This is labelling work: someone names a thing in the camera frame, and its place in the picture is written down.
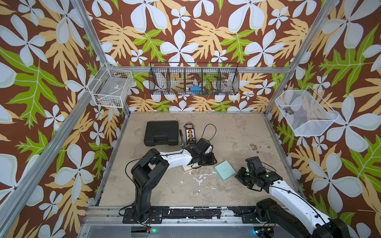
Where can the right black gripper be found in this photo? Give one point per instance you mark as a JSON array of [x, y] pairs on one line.
[[238, 176]]

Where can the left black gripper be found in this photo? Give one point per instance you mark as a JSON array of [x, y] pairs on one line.
[[212, 160]]

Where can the teal jewelry box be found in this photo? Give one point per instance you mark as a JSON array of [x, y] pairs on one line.
[[224, 170]]

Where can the white drawer jewelry box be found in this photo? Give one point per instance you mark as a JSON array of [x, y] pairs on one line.
[[187, 168]]

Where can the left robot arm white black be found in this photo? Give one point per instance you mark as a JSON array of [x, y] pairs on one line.
[[149, 170]]

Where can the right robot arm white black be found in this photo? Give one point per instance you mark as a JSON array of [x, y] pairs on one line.
[[285, 207]]

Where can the black charging board yellow connectors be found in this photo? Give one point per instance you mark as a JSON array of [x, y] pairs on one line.
[[190, 133]]

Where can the chrome ratchet wrench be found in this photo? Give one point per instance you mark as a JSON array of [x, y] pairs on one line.
[[181, 137]]

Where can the black plastic tool case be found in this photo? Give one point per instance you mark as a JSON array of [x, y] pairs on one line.
[[161, 133]]

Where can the blue object in basket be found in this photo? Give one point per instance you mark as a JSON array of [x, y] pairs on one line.
[[195, 90]]

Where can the white mesh basket right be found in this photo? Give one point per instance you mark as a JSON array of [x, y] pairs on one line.
[[313, 115]]

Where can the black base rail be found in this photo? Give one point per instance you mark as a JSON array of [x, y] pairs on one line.
[[157, 214]]

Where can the black wire basket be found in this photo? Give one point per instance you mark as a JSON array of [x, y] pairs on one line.
[[179, 77]]

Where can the white wire basket left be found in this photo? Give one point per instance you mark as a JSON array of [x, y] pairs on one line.
[[110, 86]]

